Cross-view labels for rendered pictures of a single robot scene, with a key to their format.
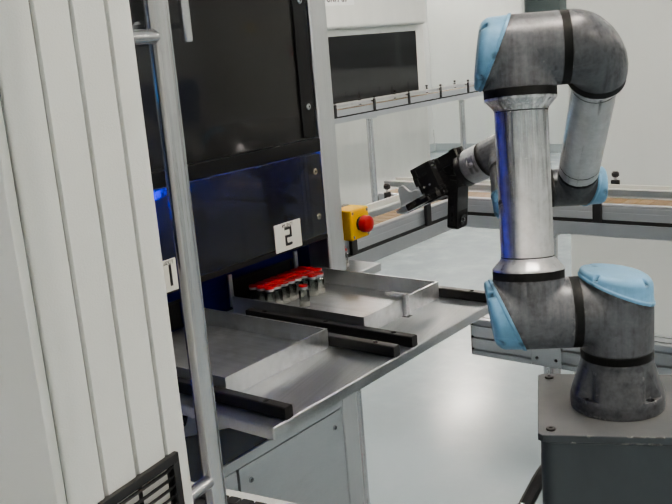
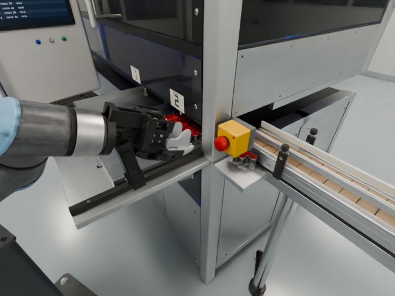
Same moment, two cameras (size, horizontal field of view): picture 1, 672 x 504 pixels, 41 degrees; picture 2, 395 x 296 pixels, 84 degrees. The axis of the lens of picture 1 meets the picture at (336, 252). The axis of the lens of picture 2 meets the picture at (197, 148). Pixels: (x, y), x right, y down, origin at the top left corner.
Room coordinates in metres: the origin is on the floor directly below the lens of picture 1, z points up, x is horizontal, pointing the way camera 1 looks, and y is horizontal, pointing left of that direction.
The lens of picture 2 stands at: (2.08, -0.54, 1.33)
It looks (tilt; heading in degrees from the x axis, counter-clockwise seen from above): 36 degrees down; 105
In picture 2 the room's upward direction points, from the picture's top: straight up
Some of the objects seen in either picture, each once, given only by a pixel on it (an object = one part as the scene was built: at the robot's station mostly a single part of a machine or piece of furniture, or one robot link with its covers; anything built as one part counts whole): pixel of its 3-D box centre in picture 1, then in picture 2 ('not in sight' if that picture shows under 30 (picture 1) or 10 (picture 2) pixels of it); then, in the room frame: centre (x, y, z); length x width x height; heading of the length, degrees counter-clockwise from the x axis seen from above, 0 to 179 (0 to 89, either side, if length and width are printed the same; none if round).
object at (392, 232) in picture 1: (372, 224); (358, 197); (2.36, -0.10, 0.92); 0.69 x 0.16 x 0.16; 141
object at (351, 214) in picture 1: (348, 222); (234, 137); (2.05, -0.04, 1.00); 0.08 x 0.07 x 0.07; 51
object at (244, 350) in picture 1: (209, 346); (121, 106); (1.51, 0.24, 0.90); 0.34 x 0.26 x 0.04; 51
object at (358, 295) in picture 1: (335, 297); (150, 142); (1.77, 0.01, 0.90); 0.34 x 0.26 x 0.04; 51
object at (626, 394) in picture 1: (617, 374); not in sight; (1.37, -0.45, 0.84); 0.15 x 0.15 x 0.10
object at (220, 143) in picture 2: (364, 223); (222, 143); (2.02, -0.07, 0.99); 0.04 x 0.04 x 0.04; 51
